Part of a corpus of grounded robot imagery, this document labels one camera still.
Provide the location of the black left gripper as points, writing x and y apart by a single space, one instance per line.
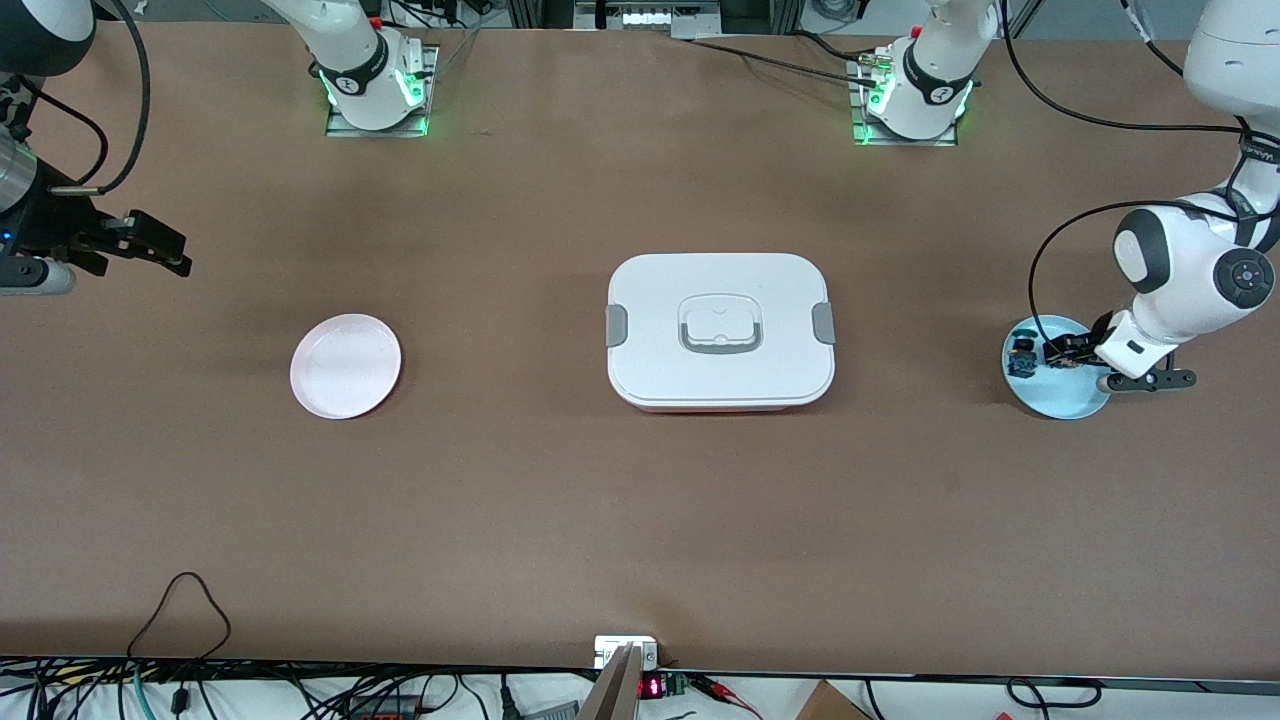
1080 349

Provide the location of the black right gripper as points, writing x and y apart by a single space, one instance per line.
52 228

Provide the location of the orange push button switch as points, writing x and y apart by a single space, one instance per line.
1072 358

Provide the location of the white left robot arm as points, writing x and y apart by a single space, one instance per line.
1170 290

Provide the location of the light blue round plate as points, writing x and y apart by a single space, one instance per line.
1060 395

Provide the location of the small dark electronic part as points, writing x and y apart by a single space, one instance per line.
1022 355

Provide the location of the camouflage patterned object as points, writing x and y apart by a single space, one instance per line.
15 100

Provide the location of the pale pink round plate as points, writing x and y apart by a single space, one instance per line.
345 366

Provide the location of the white lunch box grey latches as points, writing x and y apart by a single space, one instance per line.
720 375

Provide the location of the brown cardboard piece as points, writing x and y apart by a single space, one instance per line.
830 703

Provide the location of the red and black test leads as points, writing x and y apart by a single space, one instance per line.
725 692

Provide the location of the red digit display module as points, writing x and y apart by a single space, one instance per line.
660 687

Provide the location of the grey metal bar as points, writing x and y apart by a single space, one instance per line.
612 695

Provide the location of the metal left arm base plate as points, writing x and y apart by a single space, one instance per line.
905 141

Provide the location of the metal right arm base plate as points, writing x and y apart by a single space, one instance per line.
380 128

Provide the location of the silver metal frame equipment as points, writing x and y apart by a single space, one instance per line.
645 15

